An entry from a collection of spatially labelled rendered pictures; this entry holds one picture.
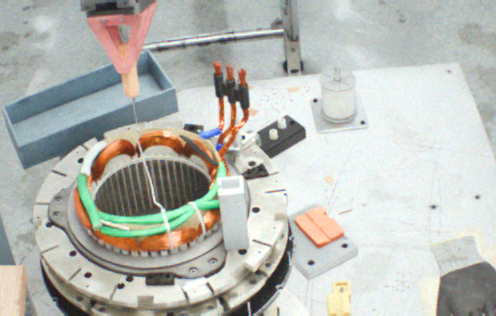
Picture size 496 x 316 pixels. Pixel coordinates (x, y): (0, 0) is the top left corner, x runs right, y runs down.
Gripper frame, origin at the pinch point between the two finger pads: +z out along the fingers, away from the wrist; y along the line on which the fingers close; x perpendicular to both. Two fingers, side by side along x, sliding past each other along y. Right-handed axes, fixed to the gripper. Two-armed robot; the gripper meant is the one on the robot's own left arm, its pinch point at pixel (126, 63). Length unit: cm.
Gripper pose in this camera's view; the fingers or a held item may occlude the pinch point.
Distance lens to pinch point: 130.1
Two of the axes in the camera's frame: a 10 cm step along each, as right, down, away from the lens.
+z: 0.9, 9.4, 3.4
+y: 2.1, -3.5, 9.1
